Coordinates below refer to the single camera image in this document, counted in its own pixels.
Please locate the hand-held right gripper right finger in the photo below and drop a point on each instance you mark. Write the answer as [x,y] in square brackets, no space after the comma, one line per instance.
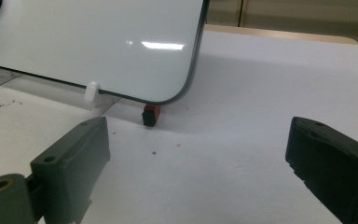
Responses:
[338,161]

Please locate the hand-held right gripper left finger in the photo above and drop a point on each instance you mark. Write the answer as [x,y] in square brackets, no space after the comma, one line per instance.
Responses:
[68,161]

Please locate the white whiteboard with dark rim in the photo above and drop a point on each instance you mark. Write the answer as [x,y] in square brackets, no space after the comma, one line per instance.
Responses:
[90,46]

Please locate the red marker with black cap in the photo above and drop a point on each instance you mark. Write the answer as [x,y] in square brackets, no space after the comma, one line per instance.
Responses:
[150,115]

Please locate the wooden table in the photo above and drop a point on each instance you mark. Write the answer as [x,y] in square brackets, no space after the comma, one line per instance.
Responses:
[276,32]

